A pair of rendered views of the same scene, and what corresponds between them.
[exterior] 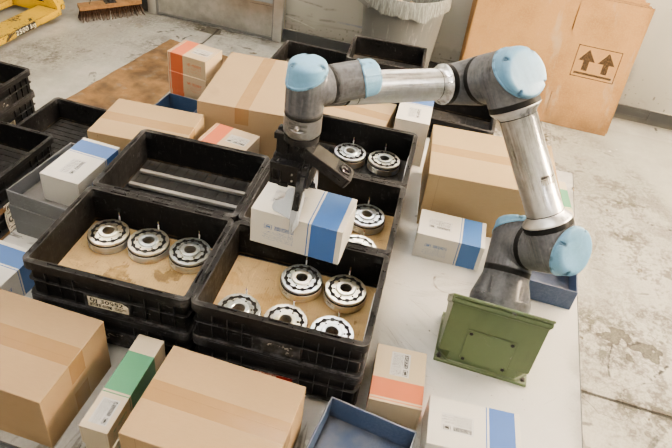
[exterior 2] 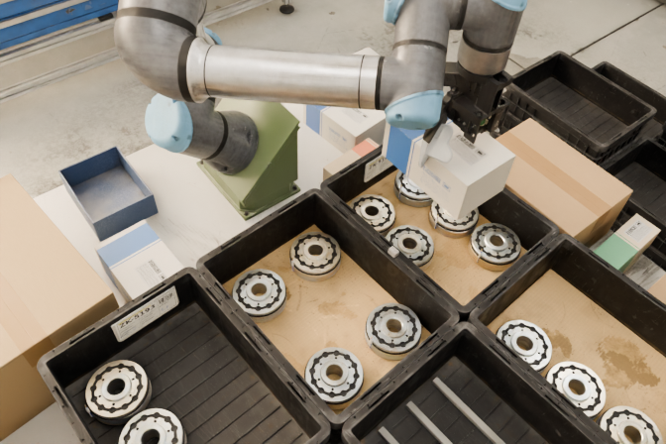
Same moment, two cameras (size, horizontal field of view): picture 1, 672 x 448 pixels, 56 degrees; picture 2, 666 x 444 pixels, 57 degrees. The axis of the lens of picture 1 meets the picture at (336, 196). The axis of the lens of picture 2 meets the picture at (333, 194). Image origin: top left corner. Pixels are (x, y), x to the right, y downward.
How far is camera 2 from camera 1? 1.84 m
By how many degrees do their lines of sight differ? 87
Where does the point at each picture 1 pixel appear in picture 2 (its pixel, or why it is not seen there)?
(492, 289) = (246, 125)
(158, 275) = (565, 347)
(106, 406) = (636, 234)
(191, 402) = (569, 184)
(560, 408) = not seen: hidden behind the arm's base
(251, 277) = (455, 290)
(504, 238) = (204, 114)
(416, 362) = (339, 166)
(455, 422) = (355, 115)
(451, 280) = (192, 248)
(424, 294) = not seen: hidden behind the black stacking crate
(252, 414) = (522, 157)
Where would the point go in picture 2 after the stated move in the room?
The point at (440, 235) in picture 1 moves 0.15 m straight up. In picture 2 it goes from (169, 260) to (158, 215)
